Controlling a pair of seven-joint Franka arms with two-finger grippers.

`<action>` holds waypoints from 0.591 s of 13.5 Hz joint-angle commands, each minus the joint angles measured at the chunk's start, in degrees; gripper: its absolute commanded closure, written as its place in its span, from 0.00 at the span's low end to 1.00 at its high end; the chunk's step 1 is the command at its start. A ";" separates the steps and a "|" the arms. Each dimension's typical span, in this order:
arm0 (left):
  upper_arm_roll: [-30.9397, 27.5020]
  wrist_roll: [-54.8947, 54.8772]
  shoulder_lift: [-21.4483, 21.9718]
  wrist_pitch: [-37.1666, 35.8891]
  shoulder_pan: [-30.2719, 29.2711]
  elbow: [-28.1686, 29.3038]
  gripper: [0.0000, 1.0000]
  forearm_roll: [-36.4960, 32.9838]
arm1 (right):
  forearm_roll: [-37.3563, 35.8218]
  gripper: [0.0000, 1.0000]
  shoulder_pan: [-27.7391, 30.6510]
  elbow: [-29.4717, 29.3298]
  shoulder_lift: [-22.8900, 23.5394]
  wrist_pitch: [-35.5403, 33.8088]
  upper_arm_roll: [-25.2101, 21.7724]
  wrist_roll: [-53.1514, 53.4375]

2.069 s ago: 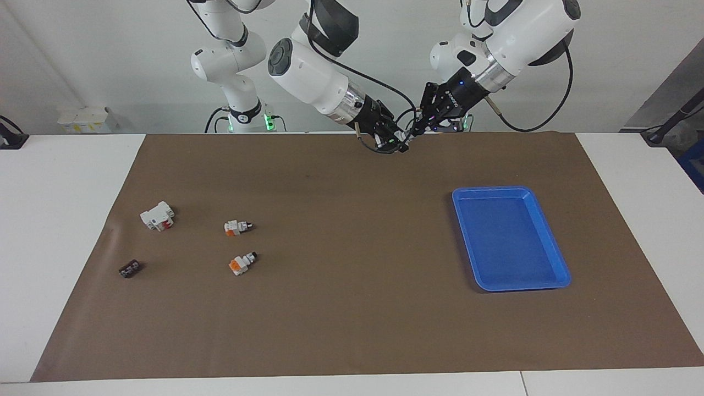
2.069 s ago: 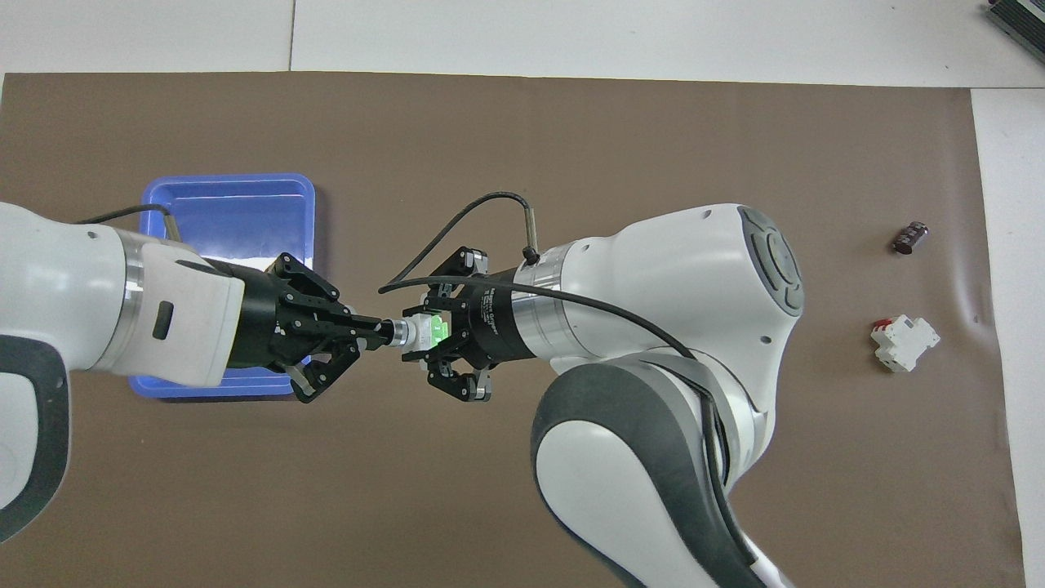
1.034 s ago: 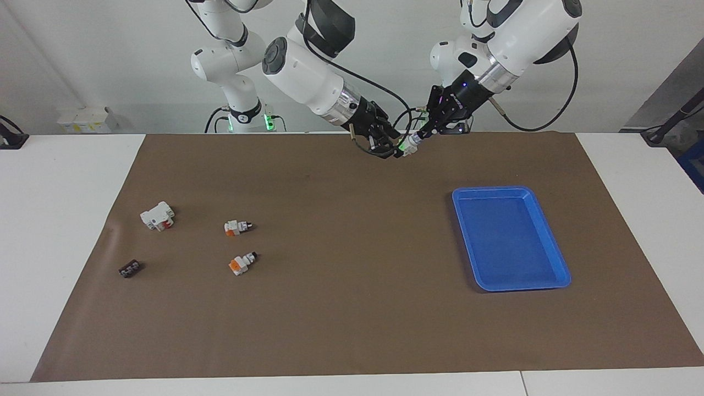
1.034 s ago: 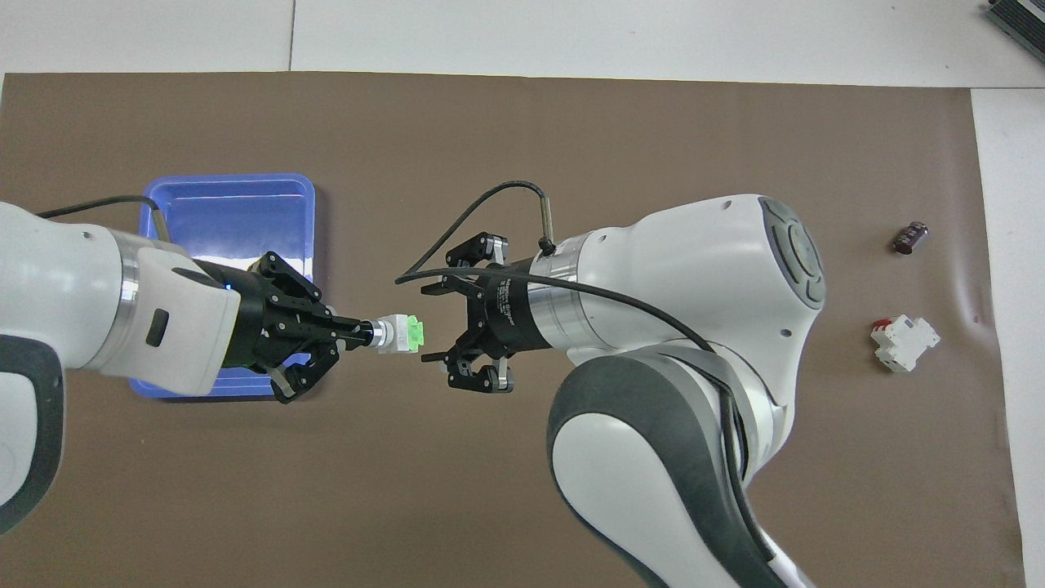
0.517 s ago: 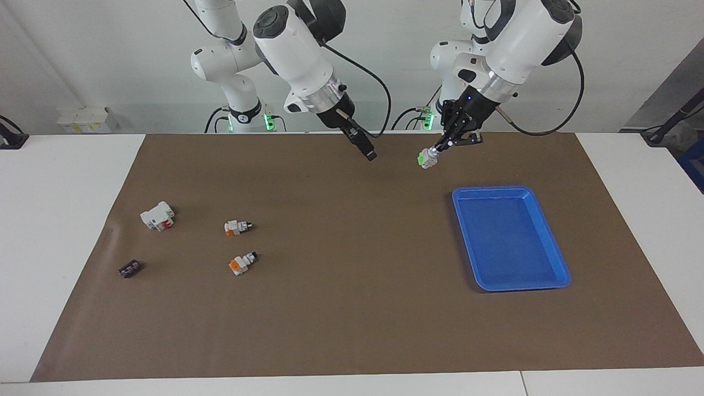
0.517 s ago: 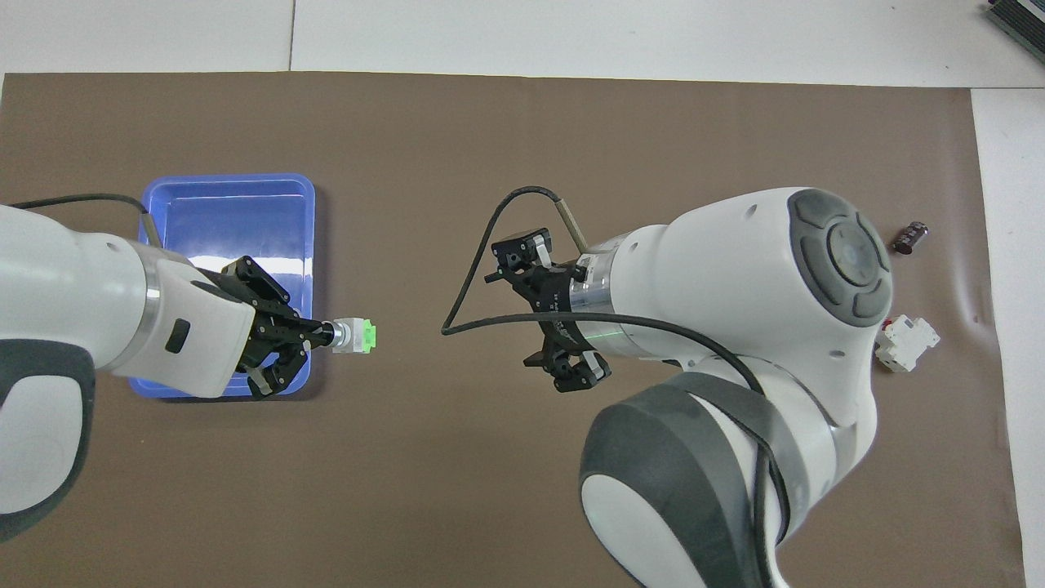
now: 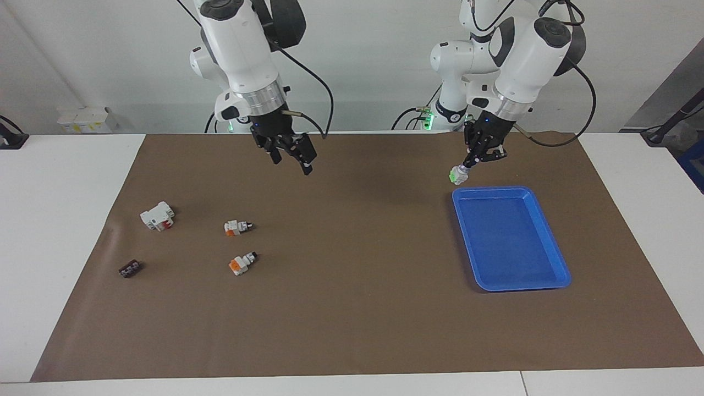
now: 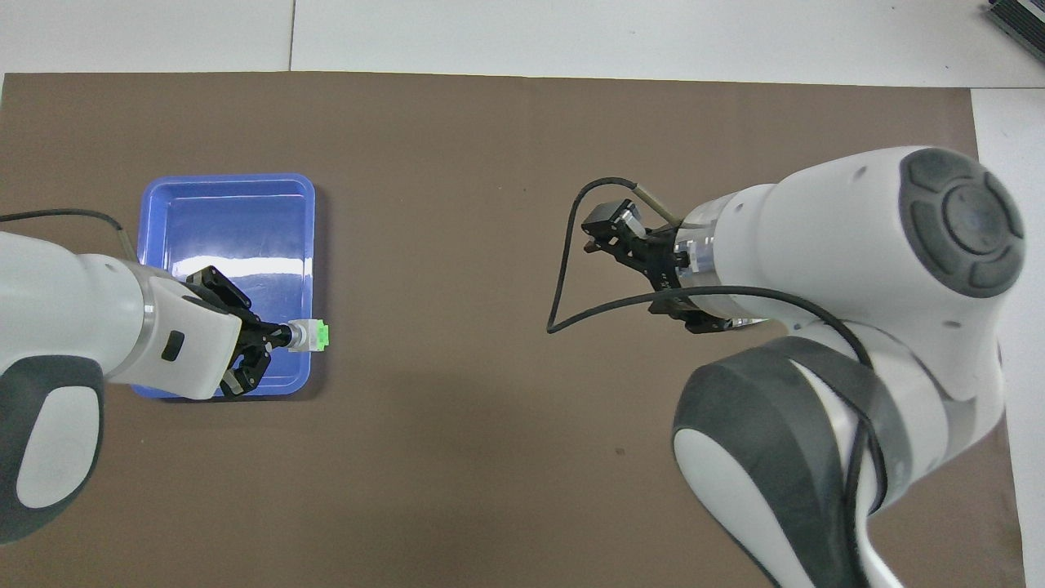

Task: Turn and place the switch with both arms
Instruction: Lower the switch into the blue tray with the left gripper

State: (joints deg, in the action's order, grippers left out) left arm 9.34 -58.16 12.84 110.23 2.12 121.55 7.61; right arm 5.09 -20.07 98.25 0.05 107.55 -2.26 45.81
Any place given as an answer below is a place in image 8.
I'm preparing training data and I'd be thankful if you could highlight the green capped selector switch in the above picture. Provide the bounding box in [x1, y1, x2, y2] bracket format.
[286, 318, 331, 354]

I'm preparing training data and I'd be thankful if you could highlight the brown table mat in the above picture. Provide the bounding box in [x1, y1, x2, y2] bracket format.
[0, 72, 1028, 588]

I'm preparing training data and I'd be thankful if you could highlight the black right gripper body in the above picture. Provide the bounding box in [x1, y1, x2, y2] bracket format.
[649, 229, 695, 315]

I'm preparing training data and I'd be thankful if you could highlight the blue plastic tray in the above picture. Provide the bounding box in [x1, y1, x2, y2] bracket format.
[127, 172, 317, 399]

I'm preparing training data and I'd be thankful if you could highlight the grey ribbed metal device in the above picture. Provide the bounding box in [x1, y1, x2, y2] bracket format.
[984, 0, 1045, 50]

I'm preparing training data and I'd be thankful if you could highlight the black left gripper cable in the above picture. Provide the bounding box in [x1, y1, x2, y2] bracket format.
[0, 209, 136, 262]

